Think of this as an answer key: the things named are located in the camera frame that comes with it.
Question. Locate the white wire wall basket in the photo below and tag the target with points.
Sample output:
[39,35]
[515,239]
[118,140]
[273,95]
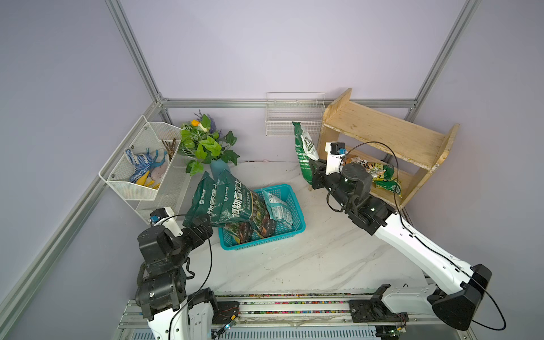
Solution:
[283,108]

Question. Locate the yellow toy in rack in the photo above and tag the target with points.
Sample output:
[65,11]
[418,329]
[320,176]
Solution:
[147,181]

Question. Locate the blue knitted glove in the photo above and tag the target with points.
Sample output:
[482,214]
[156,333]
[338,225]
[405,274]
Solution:
[144,162]

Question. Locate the white green small bag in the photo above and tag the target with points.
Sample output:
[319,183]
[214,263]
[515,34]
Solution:
[305,150]

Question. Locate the wooden two-tier shelf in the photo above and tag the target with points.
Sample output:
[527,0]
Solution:
[417,145]

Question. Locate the artificial green plant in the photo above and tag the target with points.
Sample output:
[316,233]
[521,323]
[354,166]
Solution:
[203,143]

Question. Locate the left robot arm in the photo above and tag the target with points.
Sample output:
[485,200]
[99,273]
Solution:
[170,311]

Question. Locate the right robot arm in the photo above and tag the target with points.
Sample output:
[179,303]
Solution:
[457,288]

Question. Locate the teal plastic basket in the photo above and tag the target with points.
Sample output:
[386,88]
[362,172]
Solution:
[286,194]

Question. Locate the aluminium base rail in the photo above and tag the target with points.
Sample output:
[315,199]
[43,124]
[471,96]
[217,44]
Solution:
[322,316]

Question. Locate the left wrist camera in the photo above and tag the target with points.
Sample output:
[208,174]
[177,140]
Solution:
[167,217]

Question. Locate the dark green soil bag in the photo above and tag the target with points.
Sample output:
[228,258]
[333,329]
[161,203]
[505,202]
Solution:
[203,203]
[241,212]

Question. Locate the orange green snack bag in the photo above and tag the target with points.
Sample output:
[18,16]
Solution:
[384,175]

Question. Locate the teal vase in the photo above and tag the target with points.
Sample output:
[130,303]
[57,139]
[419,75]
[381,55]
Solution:
[218,167]

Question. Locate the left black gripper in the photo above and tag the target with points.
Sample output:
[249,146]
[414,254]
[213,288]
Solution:
[197,237]

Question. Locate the teal white fertilizer bag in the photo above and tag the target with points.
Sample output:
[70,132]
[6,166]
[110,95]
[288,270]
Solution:
[278,210]

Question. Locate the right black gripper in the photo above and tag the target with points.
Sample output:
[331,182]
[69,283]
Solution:
[319,177]

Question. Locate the white mesh corner rack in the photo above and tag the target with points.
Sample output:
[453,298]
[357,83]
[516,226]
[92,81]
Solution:
[149,136]

